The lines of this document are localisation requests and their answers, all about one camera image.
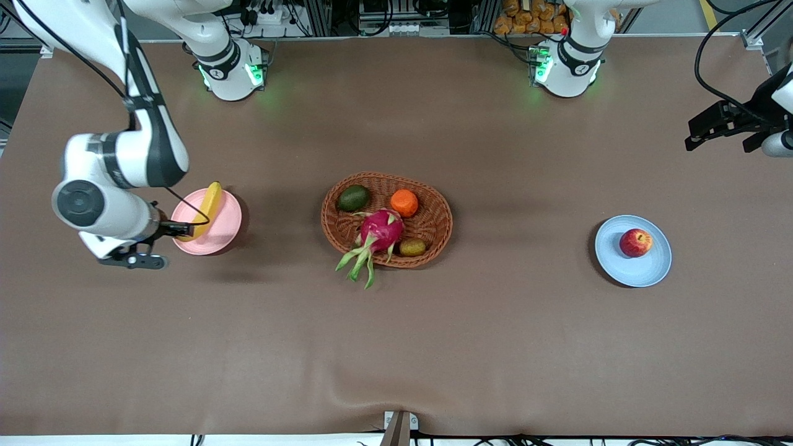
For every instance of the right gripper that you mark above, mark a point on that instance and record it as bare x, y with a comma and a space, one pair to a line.
168, 230

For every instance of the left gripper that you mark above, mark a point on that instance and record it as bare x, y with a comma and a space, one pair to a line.
753, 116

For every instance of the yellow banana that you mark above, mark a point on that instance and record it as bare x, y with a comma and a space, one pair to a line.
212, 201

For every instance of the red apple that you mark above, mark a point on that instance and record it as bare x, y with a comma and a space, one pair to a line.
636, 243

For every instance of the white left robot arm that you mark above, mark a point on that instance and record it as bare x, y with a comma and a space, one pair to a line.
576, 62

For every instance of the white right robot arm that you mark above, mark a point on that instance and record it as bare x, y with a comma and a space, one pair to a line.
124, 161

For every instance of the pink plate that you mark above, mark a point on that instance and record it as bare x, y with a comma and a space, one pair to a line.
220, 232

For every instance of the blue plate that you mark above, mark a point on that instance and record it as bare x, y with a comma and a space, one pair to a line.
638, 272

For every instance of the green avocado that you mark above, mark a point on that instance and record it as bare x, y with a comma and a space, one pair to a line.
353, 198

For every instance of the pink dragon fruit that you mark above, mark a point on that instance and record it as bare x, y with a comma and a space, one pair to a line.
382, 229

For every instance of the brown wicker basket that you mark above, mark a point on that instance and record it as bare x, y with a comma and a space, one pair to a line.
384, 183

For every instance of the white power strip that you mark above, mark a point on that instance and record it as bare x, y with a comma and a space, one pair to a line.
415, 29
260, 17

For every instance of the orange fruit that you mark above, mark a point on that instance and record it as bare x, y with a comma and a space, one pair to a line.
404, 202

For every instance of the pile of bread rolls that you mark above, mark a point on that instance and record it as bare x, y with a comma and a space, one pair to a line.
530, 18

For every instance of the olive kiwi fruit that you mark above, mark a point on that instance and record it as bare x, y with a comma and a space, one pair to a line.
412, 247

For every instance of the brown table cover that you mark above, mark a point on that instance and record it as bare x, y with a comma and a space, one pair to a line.
396, 347

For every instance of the aluminium frame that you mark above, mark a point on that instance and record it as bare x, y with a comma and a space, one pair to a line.
753, 40
44, 51

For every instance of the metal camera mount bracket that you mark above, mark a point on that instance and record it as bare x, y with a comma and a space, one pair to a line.
398, 427

